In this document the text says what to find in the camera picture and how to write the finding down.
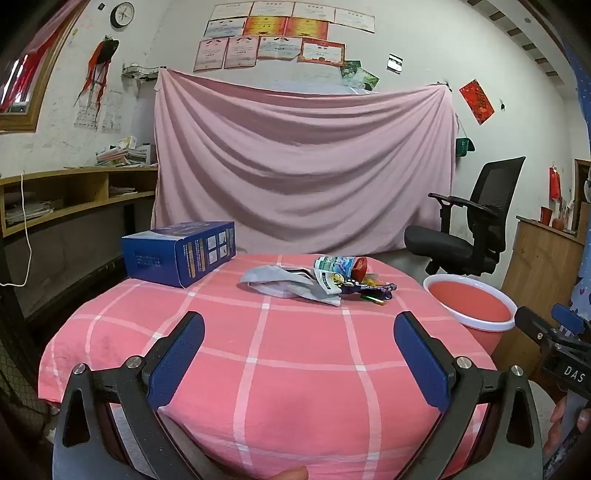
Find red paper wall poster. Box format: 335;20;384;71
459;79;496;126

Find pink trash bin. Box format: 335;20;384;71
422;273;517;365

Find grey cloth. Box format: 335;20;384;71
238;264;342;308

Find blue cardboard box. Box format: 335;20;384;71
121;220;237;289

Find pink checked tablecloth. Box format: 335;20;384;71
38;253;497;480

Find round wall clock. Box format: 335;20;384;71
110;1;136;28

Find red cloth strips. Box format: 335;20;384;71
0;14;63;114

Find person's right hand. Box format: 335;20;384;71
542;397;591;460

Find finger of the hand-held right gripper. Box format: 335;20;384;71
551;304;591;337
514;306;561;352

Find wooden shelf desk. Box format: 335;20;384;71
0;165;160;324

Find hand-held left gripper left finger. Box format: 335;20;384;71
53;311;206;480

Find green white plastic wrapper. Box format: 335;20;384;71
314;255;356;294

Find purple snack wrapper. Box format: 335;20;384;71
342;277;397;301

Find white pleated face mask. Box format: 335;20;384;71
252;282;312;300

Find blue dotted curtain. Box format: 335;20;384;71
560;34;591;324

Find printed wall sheet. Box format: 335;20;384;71
100;90;123;134
74;99;100;131

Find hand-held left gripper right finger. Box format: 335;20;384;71
394;311;544;480

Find red tassel wall decoration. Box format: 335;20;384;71
74;37;120;116

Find wooden cabinet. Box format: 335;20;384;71
501;215;587;379

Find group of wall certificates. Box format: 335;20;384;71
193;1;376;72

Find white cable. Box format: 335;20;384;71
0;172;33;288

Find wooden window frame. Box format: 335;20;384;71
0;0;90;134

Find wire wall rack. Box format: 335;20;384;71
121;62;160;83

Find pink hanging cloth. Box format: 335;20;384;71
151;69;459;256

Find black office chair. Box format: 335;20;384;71
404;156;527;278

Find person's left hand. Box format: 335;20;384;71
257;465;310;480

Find stack of books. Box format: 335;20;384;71
95;135;158;168

